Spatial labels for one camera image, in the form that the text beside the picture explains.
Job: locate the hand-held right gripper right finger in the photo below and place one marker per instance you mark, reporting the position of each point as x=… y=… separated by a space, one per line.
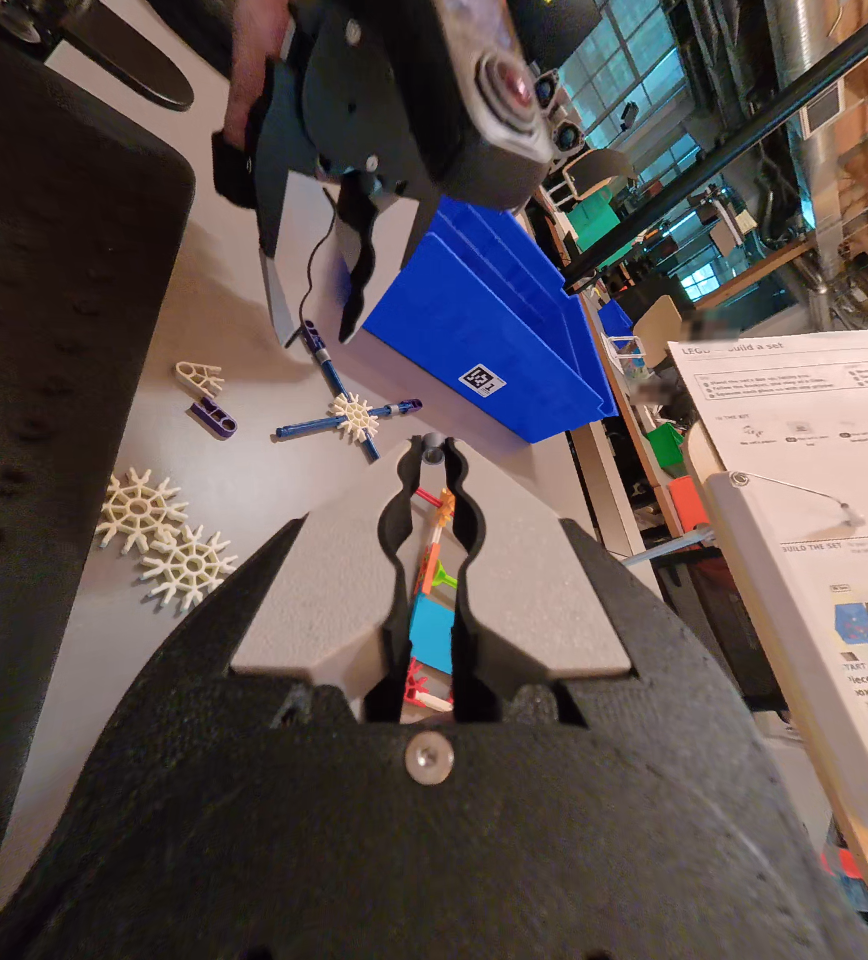
x=546 y=600

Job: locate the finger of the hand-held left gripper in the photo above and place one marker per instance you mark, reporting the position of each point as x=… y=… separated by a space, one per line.
x=363 y=247
x=282 y=300

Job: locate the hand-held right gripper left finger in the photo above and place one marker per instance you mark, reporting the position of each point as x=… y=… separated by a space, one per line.
x=314 y=600

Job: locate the blue plastic rod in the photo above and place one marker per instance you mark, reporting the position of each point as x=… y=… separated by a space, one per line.
x=303 y=430
x=389 y=411
x=371 y=448
x=333 y=379

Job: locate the small white snowflake connector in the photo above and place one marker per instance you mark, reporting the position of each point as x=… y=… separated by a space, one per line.
x=354 y=416

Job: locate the person's left hand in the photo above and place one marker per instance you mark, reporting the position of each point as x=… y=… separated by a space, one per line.
x=254 y=60

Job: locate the blue plastic bin with tag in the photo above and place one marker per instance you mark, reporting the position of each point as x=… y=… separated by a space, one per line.
x=441 y=322

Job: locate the white fan connector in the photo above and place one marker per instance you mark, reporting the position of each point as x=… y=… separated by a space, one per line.
x=190 y=371

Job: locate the large white snowflake connector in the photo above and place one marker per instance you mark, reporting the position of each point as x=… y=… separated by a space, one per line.
x=190 y=566
x=140 y=510

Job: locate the orange panel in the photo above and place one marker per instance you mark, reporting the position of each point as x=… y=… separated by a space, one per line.
x=687 y=502

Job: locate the green storage box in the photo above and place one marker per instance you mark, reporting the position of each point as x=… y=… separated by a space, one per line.
x=665 y=444

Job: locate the black perforated board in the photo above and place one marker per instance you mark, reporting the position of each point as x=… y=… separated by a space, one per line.
x=44 y=375

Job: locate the black metal pole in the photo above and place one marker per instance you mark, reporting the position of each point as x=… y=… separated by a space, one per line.
x=704 y=172

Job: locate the colourful toy car frame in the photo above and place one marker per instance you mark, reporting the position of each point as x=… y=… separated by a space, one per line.
x=430 y=630

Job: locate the silver ventilation duct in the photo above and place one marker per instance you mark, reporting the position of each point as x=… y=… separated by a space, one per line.
x=816 y=112

